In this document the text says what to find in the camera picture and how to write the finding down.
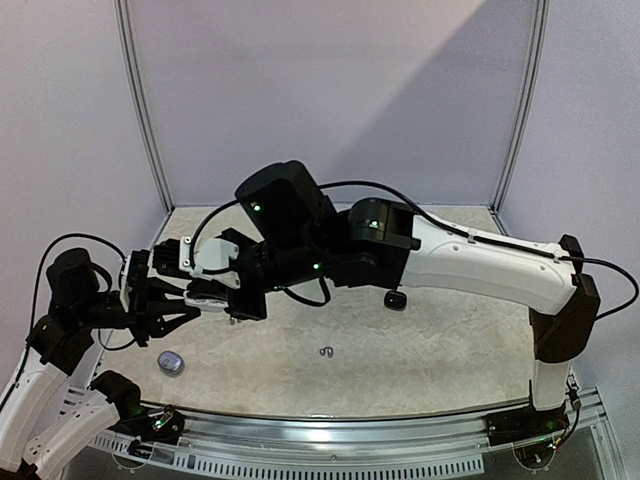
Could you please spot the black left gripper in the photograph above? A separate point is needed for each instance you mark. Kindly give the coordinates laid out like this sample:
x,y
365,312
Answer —
x,y
140,312

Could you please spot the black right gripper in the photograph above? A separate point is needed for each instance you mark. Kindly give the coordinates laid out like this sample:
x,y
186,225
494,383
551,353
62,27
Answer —
x,y
247,298

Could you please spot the white oval charging case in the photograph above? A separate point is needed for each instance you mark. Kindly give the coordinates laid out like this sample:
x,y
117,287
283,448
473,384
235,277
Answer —
x,y
211,305

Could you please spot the silver blue charging case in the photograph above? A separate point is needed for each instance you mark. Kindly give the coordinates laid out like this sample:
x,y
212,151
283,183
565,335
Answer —
x,y
171,363

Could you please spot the glossy black earbud charging case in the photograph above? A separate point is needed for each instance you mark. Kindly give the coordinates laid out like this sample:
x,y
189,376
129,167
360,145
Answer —
x,y
395,300

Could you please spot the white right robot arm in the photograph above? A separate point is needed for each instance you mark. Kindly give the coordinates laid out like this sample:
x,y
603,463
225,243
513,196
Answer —
x,y
392,243

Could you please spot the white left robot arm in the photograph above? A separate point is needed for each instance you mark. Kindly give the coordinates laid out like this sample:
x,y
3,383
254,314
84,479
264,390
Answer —
x,y
82,301

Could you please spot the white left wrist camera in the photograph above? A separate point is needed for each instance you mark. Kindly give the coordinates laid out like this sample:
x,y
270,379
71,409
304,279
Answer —
x,y
133,277

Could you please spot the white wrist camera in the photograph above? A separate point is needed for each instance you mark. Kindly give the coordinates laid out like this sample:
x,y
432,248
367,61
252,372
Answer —
x,y
213,261
133,277

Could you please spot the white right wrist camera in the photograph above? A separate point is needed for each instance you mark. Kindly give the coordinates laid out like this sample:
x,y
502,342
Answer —
x,y
213,261

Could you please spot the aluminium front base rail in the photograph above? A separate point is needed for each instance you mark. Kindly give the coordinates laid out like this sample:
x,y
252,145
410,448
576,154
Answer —
x,y
586,449

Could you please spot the white perforated cable tray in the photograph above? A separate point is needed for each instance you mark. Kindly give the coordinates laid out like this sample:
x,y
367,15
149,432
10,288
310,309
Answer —
x,y
110,456

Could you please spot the aluminium left corner post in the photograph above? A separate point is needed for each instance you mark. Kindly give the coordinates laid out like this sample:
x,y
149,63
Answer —
x,y
133,72

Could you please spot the aluminium corner post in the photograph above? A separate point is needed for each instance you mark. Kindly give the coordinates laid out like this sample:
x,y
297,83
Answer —
x,y
133,72
524,104

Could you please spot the aluminium right corner post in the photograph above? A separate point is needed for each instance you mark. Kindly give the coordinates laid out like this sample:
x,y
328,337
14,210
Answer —
x,y
524,104

